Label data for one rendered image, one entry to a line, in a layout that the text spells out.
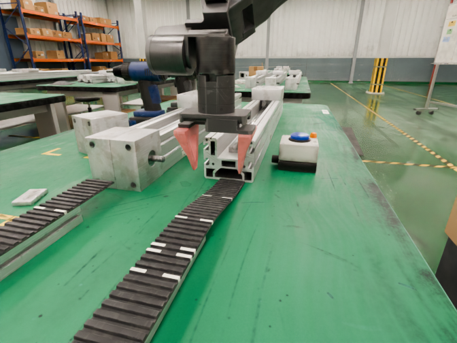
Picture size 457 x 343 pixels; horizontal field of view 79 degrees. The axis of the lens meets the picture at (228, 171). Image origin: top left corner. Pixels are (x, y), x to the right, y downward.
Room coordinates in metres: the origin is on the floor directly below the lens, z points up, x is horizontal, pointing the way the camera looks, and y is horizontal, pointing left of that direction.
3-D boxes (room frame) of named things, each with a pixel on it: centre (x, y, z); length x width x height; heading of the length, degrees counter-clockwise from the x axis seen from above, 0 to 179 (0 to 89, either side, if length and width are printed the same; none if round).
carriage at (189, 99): (0.94, 0.09, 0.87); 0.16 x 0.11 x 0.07; 166
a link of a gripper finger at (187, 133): (0.44, 0.04, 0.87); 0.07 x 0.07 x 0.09; 78
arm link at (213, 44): (0.44, 0.02, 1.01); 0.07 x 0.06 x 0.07; 76
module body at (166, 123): (0.94, 0.09, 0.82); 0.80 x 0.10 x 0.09; 166
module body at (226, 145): (0.89, -0.10, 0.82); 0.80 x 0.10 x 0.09; 166
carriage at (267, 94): (1.13, -0.16, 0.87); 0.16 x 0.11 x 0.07; 166
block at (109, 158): (0.50, 0.18, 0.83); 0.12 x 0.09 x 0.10; 76
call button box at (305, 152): (0.59, -0.15, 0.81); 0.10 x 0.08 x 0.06; 76
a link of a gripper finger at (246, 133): (0.43, -0.01, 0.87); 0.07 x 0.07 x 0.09; 78
